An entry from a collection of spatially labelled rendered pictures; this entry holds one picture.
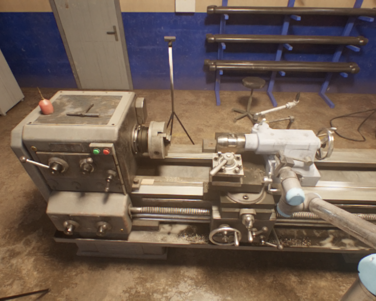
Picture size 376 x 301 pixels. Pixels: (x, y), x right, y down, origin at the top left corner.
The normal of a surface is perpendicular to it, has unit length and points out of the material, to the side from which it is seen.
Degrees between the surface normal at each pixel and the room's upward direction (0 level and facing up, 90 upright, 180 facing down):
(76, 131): 45
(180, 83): 90
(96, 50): 90
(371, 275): 83
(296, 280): 0
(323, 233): 0
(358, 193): 36
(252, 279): 0
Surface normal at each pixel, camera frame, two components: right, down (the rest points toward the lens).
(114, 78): -0.04, 0.65
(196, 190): -0.03, -0.23
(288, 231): 0.00, -0.76
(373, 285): -0.98, 0.02
